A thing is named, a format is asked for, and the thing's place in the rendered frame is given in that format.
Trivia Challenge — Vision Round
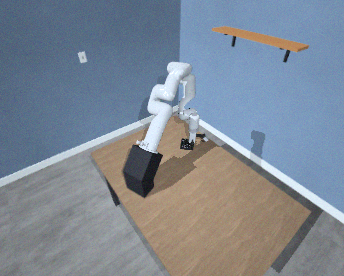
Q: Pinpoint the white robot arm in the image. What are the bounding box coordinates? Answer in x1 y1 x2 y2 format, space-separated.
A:
137 62 200 154

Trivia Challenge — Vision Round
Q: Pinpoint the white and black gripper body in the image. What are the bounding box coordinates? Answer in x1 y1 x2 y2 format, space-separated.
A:
189 131 198 143

